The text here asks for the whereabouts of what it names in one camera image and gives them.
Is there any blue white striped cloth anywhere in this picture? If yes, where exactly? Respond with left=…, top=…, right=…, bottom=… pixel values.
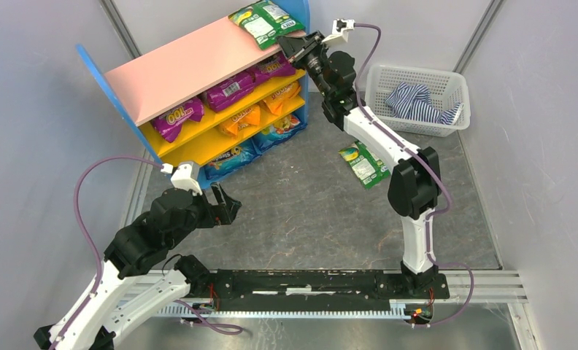
left=385, top=82, right=465, bottom=125

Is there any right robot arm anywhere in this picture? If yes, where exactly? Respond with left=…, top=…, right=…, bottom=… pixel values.
left=277, top=32, right=441, bottom=295

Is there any orange candy bag on shelf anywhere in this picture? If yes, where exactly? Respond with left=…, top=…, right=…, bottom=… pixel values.
left=260, top=81, right=301, bottom=115

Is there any blue candy bag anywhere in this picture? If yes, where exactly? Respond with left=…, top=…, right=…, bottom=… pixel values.
left=204, top=140, right=260, bottom=180
left=252, top=114, right=307, bottom=152

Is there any purple candy bag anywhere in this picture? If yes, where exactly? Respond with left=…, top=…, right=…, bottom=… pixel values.
left=201, top=71, right=257, bottom=112
left=246, top=52, right=296, bottom=85
left=150, top=97, right=205, bottom=143

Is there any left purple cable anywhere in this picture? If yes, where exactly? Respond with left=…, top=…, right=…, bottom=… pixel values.
left=49, top=155, right=244, bottom=350

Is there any blue pink yellow shelf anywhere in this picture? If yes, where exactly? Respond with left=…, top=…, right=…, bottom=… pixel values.
left=76, top=16, right=309, bottom=166

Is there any purple cable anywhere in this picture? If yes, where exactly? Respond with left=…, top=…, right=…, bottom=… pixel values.
left=352, top=22, right=476, bottom=328
left=49, top=155, right=244, bottom=350

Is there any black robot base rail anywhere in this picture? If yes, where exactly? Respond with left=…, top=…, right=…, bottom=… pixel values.
left=187, top=268, right=450, bottom=312

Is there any orange candy bag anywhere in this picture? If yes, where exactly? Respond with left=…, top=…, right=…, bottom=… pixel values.
left=260, top=81, right=301, bottom=115
left=217, top=104, right=261, bottom=137

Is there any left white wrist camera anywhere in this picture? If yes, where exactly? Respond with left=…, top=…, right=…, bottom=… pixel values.
left=161, top=160, right=203, bottom=195

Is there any white plastic basket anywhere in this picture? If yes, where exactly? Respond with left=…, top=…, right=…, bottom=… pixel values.
left=366, top=65, right=471, bottom=137

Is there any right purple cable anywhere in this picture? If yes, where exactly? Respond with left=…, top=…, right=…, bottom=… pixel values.
left=352, top=22, right=476, bottom=328

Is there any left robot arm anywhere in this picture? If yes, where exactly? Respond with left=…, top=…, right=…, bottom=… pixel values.
left=34, top=183, right=242, bottom=349

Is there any green candy bag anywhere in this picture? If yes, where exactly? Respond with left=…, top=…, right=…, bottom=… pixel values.
left=339, top=140, right=390, bottom=189
left=228, top=1, right=306, bottom=50

